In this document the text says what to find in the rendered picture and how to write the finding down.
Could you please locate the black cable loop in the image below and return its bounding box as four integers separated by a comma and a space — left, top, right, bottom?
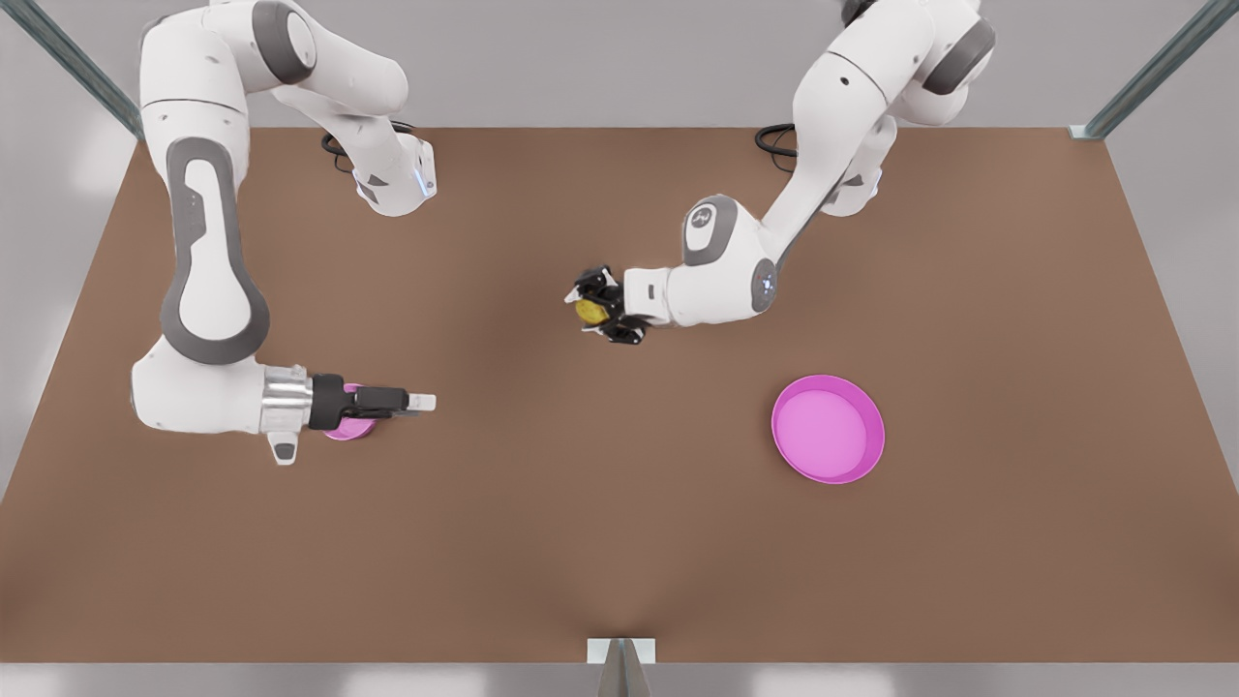
754, 123, 801, 176
320, 120, 418, 177

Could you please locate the pink bowl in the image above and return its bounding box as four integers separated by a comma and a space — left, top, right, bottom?
323, 383, 379, 442

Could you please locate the silver frame post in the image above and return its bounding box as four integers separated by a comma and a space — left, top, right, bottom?
1068, 0, 1239, 142
0, 0, 147, 139
587, 637, 657, 697

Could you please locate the pink plate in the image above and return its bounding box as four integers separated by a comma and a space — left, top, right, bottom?
771, 374, 887, 486

